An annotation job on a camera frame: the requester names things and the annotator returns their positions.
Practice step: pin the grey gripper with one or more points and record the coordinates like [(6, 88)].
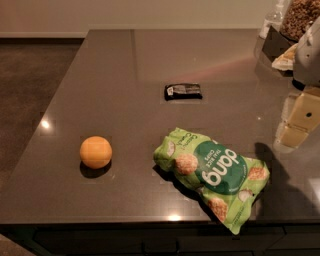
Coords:
[(308, 58)]

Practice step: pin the orange fruit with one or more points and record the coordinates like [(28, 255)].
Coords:
[(96, 152)]

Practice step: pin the yellow snack wrapper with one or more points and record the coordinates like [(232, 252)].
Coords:
[(286, 60)]

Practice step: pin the black dispenser base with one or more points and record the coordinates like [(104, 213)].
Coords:
[(275, 44)]

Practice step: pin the glass jar of cereal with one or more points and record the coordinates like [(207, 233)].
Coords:
[(299, 16)]

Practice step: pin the clear plastic bottle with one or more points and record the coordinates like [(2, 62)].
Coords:
[(273, 19)]

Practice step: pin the green Dang chips bag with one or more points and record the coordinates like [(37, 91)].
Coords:
[(227, 182)]

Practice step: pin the black snack packet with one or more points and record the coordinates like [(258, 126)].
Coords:
[(182, 91)]

